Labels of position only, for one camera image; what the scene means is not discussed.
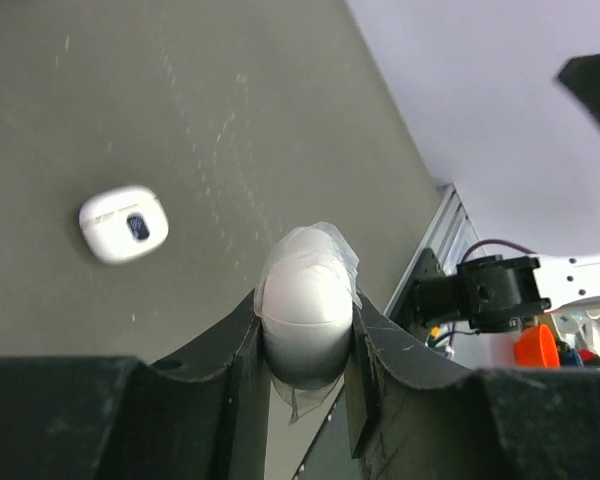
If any aluminium frame rail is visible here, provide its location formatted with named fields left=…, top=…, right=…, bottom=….
left=384, top=184, right=478, bottom=323

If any orange object beyond table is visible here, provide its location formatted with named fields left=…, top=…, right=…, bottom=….
left=513, top=324, right=561, bottom=368

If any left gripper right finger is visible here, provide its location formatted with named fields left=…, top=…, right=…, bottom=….
left=346, top=298, right=600, bottom=479

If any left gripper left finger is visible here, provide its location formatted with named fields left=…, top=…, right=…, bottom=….
left=0, top=297, right=270, bottom=479

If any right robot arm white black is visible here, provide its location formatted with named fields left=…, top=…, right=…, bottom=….
left=395, top=53, right=600, bottom=333

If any white earbud charging case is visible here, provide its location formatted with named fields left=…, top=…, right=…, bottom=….
left=78, top=185, right=169, bottom=265

